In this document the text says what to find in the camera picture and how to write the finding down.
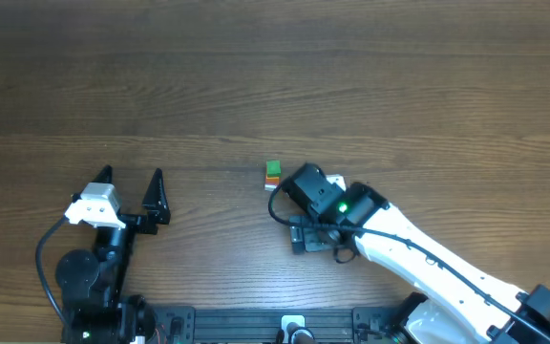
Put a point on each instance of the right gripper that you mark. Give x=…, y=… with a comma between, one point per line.
x=318, y=241

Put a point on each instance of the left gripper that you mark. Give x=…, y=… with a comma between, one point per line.
x=141, y=223

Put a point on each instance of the green cube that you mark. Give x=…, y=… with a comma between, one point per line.
x=273, y=168

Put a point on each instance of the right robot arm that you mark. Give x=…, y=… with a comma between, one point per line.
x=423, y=267

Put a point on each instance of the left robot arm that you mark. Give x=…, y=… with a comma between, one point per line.
x=93, y=277

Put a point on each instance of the mounting rail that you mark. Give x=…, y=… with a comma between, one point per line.
x=237, y=325

